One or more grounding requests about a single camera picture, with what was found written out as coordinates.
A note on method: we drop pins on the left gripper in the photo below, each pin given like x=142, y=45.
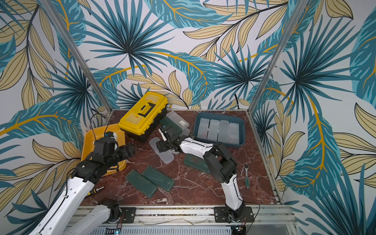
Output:
x=125, y=154

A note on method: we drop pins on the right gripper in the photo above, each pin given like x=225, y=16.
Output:
x=168, y=137

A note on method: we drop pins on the clear case stack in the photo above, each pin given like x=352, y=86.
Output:
x=185, y=132
x=234, y=133

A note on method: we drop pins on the clear case with barcode label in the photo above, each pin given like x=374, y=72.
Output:
x=178, y=120

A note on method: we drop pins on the clear case with red pen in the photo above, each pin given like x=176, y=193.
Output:
x=203, y=128

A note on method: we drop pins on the green pencil case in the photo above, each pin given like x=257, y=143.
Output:
x=196, y=163
x=141, y=183
x=158, y=178
x=170, y=127

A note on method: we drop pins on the clear rectangular case front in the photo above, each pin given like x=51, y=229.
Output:
x=213, y=130

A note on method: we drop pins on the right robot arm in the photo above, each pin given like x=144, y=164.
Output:
x=221, y=165

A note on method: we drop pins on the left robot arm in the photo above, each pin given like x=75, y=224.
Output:
x=57, y=218

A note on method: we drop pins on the yellow plastic tray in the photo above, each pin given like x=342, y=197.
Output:
x=88, y=147

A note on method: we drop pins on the yellow black screwdriver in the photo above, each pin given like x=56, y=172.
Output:
x=95, y=190

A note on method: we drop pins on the yellow black toolbox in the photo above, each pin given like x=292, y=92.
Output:
x=142, y=119

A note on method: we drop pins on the teal plastic tray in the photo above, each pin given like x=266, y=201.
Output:
x=221, y=117

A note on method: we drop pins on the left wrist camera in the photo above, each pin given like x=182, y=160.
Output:
x=111, y=135

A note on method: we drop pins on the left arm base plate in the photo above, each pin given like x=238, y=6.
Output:
x=102, y=214

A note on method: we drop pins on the aluminium front rail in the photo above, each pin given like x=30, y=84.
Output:
x=193, y=214

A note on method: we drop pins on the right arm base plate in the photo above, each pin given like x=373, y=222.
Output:
x=227, y=215

